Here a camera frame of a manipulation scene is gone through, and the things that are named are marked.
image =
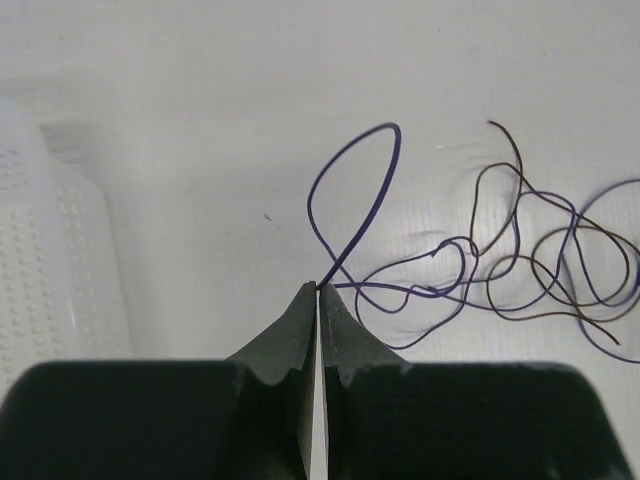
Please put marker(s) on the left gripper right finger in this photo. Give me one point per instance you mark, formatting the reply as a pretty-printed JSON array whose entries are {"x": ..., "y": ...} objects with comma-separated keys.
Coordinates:
[{"x": 388, "y": 418}]

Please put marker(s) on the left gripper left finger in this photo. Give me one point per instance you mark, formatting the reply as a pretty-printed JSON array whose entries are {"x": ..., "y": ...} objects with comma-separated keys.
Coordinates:
[{"x": 244, "y": 417}]

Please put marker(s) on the white basket at left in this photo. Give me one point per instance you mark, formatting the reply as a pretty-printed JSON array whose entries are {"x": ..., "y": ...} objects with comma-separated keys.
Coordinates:
[{"x": 61, "y": 295}]

